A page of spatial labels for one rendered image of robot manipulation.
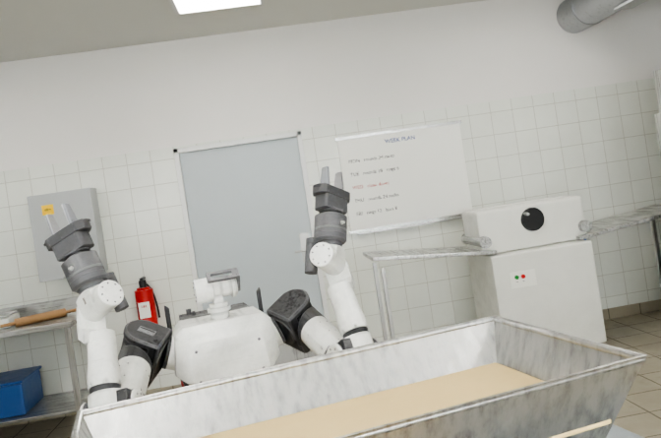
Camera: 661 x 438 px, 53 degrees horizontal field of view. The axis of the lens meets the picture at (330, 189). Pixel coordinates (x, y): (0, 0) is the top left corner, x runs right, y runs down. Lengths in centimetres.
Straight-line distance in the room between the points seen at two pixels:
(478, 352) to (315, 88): 497
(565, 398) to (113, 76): 548
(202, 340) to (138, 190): 412
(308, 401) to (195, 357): 92
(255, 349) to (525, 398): 118
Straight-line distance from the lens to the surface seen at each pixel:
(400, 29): 602
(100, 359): 161
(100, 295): 163
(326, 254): 170
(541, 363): 88
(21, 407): 561
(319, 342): 175
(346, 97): 582
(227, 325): 179
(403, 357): 91
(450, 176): 592
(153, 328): 184
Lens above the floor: 153
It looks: level
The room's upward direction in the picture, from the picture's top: 9 degrees counter-clockwise
